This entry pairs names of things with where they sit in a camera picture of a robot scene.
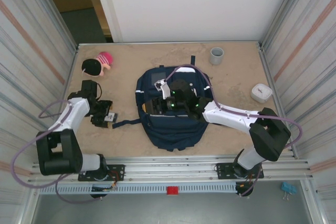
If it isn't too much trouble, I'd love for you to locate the blue binder clip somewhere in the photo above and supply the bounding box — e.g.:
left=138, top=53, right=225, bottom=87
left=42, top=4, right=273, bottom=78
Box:
left=281, top=181, right=297, bottom=201

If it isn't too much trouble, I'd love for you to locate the grey cup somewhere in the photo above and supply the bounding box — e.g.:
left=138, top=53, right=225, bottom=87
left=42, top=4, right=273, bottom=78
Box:
left=209, top=47, right=224, bottom=65

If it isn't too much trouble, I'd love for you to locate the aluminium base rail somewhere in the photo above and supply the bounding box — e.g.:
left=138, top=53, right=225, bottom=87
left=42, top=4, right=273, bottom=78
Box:
left=27, top=155, right=316, bottom=186

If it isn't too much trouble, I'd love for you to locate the white square container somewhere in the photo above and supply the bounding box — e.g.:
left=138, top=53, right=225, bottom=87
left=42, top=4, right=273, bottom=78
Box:
left=250, top=83, right=273, bottom=104

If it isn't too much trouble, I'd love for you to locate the plush doll pink striped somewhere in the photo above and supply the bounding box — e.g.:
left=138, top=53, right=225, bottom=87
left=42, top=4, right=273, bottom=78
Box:
left=81, top=51, right=114, bottom=78

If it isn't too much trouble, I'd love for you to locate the white slotted cable duct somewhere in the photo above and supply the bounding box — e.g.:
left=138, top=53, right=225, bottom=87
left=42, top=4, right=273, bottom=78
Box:
left=39, top=183, right=238, bottom=195

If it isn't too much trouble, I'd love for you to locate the navy blue backpack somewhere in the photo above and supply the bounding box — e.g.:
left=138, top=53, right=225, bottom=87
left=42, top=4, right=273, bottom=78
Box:
left=112, top=55, right=212, bottom=153

